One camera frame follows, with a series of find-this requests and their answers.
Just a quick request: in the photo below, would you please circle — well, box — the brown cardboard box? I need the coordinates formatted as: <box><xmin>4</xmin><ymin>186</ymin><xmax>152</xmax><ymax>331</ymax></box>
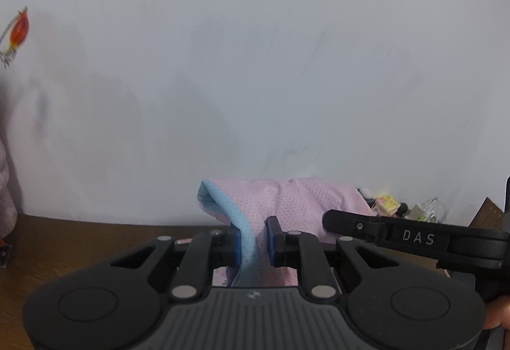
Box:
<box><xmin>468</xmin><ymin>196</ymin><xmax>505</xmax><ymax>230</ymax></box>

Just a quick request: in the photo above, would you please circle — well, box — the pink blue mesh shirt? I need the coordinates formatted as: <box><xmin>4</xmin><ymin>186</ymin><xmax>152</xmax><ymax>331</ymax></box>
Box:
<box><xmin>198</xmin><ymin>177</ymin><xmax>373</xmax><ymax>289</ymax></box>

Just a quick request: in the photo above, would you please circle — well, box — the yellow pink toy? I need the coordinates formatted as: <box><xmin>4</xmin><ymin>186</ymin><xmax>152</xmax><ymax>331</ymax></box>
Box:
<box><xmin>375</xmin><ymin>194</ymin><xmax>399</xmax><ymax>215</ymax></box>

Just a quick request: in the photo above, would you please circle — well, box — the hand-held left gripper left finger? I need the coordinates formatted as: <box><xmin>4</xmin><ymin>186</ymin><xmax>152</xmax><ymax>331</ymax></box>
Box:
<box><xmin>109</xmin><ymin>228</ymin><xmax>244</xmax><ymax>301</ymax></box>

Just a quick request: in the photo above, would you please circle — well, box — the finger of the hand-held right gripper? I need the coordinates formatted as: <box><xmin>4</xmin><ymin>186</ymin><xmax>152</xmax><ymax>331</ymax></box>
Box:
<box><xmin>322</xmin><ymin>208</ymin><xmax>393</xmax><ymax>246</ymax></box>

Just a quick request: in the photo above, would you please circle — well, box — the fuzzy purple vase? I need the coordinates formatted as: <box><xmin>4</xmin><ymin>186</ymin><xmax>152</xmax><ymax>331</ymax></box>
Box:
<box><xmin>0</xmin><ymin>139</ymin><xmax>19</xmax><ymax>244</ymax></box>

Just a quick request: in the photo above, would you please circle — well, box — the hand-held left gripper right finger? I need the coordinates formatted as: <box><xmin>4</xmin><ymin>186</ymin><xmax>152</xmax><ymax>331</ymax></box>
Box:
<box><xmin>265</xmin><ymin>215</ymin><xmax>401</xmax><ymax>301</ymax></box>

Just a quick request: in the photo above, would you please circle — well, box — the green bottle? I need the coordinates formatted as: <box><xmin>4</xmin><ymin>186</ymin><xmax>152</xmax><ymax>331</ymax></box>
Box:
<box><xmin>414</xmin><ymin>199</ymin><xmax>439</xmax><ymax>222</ymax></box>

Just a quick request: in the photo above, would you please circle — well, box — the person's right hand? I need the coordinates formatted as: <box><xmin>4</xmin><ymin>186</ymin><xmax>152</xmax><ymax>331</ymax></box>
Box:
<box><xmin>484</xmin><ymin>292</ymin><xmax>510</xmax><ymax>330</ymax></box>

